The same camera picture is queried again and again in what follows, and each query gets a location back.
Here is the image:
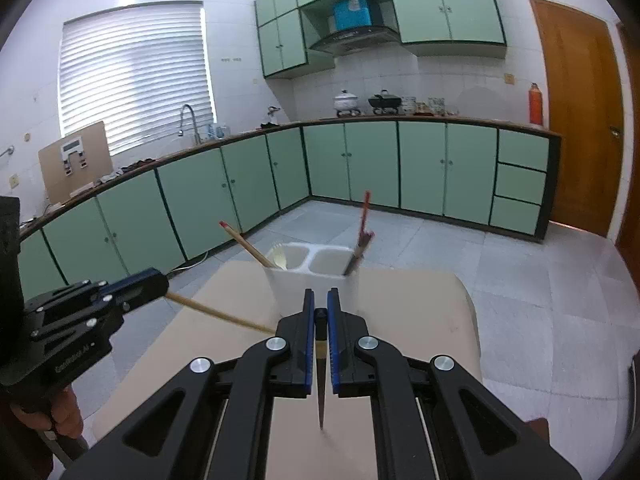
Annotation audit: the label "bamboo chopstick red end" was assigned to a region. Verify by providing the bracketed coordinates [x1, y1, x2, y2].
[219, 221, 276, 269]

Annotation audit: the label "red floral chopstick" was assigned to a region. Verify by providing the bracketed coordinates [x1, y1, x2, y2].
[355, 231, 374, 258]
[358, 190, 371, 240]

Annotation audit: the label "black chopstick gold band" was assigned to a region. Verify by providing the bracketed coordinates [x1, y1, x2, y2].
[343, 245, 367, 276]

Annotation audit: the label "chrome kitchen faucet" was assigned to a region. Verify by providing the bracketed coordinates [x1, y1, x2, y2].
[178, 103, 203, 146]

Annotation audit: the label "green lower kitchen cabinets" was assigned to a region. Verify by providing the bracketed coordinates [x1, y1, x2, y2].
[18, 119, 561, 297]

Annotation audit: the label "green kitchen cabinets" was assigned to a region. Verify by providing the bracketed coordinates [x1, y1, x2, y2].
[18, 119, 561, 297]
[255, 0, 506, 79]

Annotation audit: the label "green upper kitchen cabinets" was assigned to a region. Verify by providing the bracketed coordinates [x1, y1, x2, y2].
[255, 0, 506, 79]

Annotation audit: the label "person's left hand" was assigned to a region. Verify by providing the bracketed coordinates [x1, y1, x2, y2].
[10, 386, 84, 439]

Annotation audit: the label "white plastic fork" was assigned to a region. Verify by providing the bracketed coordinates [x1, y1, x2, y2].
[270, 245, 288, 270]

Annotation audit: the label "cardboard box with dispenser print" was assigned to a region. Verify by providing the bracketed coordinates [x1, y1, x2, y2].
[38, 122, 113, 204]

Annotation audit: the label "white two-compartment utensil holder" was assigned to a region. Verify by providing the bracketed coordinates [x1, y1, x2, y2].
[265, 243, 358, 316]

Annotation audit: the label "white window blind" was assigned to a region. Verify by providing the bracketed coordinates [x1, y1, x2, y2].
[58, 0, 217, 155]

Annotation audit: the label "white enamel pot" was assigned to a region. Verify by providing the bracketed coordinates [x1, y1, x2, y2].
[333, 89, 361, 117]

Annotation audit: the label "black wok with lid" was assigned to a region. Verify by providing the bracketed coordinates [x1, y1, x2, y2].
[368, 89, 402, 115]

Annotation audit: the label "black range hood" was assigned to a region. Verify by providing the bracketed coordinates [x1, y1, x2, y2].
[309, 25, 400, 56]

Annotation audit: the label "orange thermos bottle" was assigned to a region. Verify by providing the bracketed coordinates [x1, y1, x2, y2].
[528, 82, 544, 126]

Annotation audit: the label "blue box on hood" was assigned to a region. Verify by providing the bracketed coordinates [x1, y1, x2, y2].
[333, 0, 372, 32]

